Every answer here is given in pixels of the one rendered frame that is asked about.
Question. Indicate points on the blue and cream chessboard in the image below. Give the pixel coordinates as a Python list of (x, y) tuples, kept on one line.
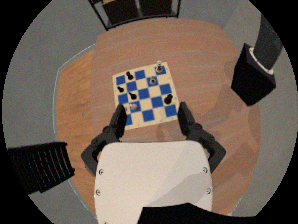
[(151, 108)]

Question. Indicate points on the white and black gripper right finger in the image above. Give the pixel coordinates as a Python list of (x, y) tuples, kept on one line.
[(195, 131)]

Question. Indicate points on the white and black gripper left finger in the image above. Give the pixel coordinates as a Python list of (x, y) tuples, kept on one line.
[(109, 134)]

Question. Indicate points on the white chess bishop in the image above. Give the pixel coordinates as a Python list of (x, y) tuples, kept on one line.
[(152, 81)]

